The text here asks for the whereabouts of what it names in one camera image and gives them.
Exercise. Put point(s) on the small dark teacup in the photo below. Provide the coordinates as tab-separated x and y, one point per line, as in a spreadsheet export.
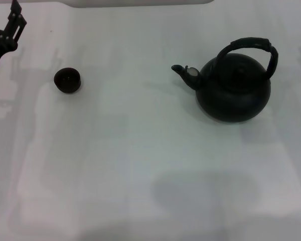
67	80

